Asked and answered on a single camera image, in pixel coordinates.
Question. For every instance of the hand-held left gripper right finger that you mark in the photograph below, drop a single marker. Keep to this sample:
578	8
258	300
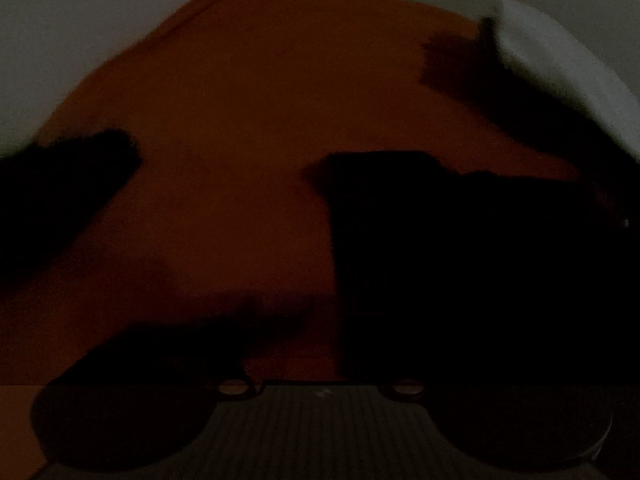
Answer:
402	388

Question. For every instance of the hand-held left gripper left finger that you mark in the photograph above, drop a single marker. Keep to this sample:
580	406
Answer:
200	345

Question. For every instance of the black garment with white print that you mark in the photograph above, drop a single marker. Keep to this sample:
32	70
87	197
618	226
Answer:
450	260

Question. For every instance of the black crumpled cloth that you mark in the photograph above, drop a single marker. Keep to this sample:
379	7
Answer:
50	200

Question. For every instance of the orange blanket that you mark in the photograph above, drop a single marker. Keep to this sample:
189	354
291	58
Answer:
225	110

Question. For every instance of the white folded cloth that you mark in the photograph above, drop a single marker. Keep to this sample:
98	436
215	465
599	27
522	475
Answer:
550	60

